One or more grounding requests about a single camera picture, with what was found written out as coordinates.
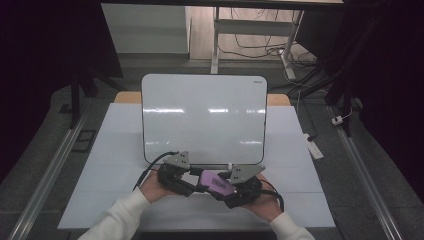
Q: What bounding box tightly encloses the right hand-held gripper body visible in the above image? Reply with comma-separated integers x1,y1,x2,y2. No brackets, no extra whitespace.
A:
222,163,267,210

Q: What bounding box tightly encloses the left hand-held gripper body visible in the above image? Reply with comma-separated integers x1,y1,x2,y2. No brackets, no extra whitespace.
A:
156,150,197,198

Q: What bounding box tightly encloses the purple whiteboard eraser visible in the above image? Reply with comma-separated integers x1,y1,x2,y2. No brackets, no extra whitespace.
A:
198,169,237,198

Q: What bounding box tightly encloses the white whiteboard with black rim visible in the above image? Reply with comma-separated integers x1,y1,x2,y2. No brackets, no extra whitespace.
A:
140,73,269,167

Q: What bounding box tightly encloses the person's left hand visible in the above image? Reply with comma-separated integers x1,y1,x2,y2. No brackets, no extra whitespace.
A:
138,169,178,205

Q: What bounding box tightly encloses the person's right hand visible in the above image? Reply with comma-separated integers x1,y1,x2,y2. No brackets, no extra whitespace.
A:
241,173,285,223

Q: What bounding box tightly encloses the black tripod stand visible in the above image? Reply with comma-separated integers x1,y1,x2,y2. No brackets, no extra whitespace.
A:
59,63,125,130
288,13,388,138

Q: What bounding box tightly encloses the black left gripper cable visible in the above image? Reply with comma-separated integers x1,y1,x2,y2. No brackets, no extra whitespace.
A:
132,151,180,192

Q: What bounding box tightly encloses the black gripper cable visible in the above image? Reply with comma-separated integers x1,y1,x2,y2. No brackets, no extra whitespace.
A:
132,151,180,192
257,179,285,213

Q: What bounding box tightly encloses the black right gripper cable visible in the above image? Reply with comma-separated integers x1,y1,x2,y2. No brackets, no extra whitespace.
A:
257,179,285,213

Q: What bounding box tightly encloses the aluminium floor rail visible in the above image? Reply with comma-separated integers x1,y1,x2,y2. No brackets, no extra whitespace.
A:
328,105,406,240
7,111,88,240

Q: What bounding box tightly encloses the tangle of black floor cables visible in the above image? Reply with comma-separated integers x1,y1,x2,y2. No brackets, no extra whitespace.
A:
218,7,331,98

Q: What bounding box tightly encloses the white wall panel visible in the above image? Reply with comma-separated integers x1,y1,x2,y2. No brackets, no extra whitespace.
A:
100,3,190,55

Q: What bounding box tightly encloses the white metal desk frame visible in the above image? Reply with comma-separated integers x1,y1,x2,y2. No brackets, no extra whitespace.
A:
210,6,305,81

